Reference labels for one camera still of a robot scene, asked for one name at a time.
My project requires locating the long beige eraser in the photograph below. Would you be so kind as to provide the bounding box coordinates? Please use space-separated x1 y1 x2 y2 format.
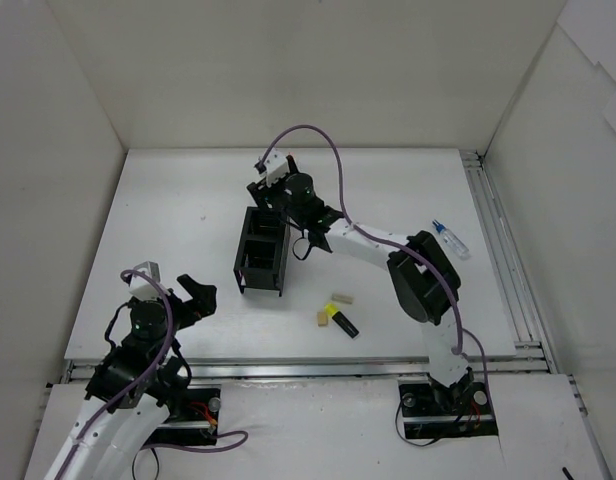
331 293 354 305

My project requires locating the yellow cap highlighter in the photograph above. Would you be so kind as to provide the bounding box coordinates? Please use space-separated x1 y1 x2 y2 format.
324 303 359 339

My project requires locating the small tan eraser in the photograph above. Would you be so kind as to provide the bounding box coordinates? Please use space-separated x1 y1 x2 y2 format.
316 311 329 327

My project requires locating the clear blue-tip glue bottle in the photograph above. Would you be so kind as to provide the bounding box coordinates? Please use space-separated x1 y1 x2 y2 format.
432 219 470 260

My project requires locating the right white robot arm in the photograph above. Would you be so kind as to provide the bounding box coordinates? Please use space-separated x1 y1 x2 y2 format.
247 153 473 412

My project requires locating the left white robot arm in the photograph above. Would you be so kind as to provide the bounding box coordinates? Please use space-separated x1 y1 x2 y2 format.
45 269 217 479

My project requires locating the black two-slot container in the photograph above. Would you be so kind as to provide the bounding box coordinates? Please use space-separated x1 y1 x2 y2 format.
233 206 290 297

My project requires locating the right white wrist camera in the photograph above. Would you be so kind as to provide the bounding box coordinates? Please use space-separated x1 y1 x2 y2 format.
255 149 290 187

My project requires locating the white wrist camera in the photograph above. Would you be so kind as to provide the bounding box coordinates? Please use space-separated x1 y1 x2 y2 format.
255 149 290 187
122 261 161 301

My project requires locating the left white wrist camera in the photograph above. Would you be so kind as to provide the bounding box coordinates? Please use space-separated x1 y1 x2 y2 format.
122 261 161 301

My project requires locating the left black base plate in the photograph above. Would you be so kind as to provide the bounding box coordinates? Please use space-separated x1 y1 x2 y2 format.
146 386 221 447

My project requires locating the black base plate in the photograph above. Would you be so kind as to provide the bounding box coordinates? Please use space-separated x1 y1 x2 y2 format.
146 386 221 447
396 381 499 446

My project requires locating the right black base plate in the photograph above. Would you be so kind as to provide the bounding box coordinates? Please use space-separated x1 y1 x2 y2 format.
396 381 499 446

